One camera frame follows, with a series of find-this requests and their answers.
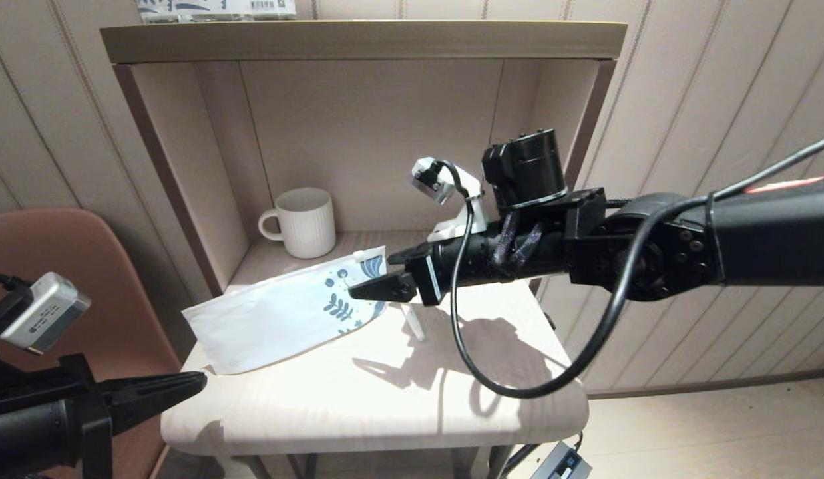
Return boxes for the light wood shelf desk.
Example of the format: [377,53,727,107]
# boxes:
[101,20,628,479]

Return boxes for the white ribbed ceramic mug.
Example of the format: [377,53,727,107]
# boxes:
[258,188,337,259]

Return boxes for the small white strip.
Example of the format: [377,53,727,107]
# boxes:
[402,305,426,341]

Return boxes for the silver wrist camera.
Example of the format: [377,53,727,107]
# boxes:
[0,271,92,355]
[412,158,456,205]

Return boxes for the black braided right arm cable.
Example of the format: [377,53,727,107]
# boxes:
[491,212,546,267]

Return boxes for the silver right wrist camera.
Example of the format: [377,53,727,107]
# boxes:
[412,158,456,205]

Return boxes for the black power adapter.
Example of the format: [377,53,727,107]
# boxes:
[530,440,593,479]

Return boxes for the black right camera cable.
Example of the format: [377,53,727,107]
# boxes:
[435,133,824,400]

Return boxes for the white blue patterned package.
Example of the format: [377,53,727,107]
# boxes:
[136,0,298,21]

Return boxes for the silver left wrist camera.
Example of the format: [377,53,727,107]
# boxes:
[0,271,92,355]

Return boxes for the brown upholstered chair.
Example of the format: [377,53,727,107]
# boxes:
[0,208,183,479]

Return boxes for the white floral zipper pouch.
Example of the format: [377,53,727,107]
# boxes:
[182,246,389,375]

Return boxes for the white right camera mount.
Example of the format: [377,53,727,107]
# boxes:
[427,160,489,243]

